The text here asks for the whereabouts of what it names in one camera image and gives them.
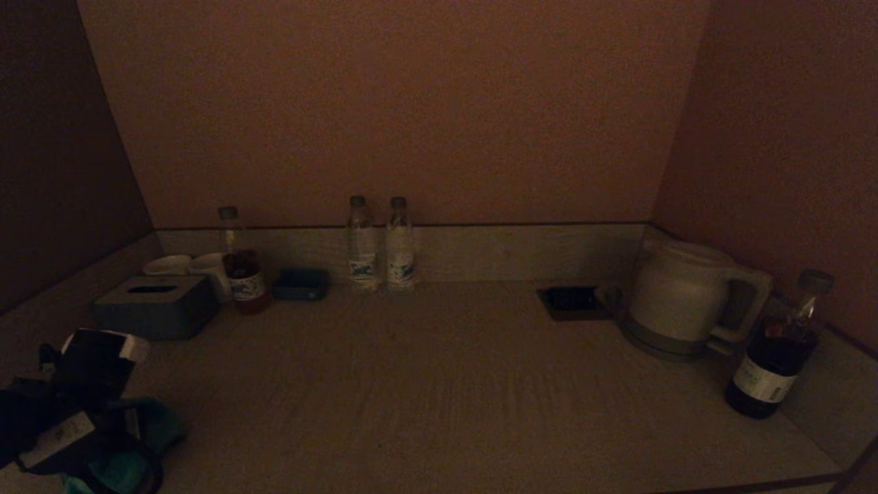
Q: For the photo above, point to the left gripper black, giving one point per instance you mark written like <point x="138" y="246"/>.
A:
<point x="75" y="439"/>

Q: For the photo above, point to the green cloth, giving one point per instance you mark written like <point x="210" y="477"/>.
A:
<point x="161" y="429"/>

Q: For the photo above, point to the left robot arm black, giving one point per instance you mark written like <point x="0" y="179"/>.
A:
<point x="20" y="418"/>

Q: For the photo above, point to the black socket panel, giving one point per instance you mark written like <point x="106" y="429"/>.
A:
<point x="571" y="302"/>

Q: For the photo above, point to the blue-grey tissue box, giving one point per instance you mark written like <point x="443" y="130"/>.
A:
<point x="156" y="315"/>

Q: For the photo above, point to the white cup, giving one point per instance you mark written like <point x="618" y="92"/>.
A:
<point x="168" y="265"/>

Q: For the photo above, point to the amber tea bottle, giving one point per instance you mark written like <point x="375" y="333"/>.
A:
<point x="245" y="283"/>

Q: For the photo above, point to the small teal tray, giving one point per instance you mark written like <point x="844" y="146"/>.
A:
<point x="300" y="284"/>

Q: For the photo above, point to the clear water bottle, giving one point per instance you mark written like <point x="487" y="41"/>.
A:
<point x="361" y="252"/>
<point x="400" y="256"/>

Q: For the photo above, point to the kettle base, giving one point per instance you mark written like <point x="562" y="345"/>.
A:
<point x="658" y="346"/>

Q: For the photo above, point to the white electric kettle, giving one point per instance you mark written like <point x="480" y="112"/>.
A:
<point x="675" y="291"/>

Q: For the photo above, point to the dark drink bottle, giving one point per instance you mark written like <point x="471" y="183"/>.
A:
<point x="768" y="374"/>

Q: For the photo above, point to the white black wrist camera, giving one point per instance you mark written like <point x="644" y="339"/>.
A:
<point x="96" y="360"/>

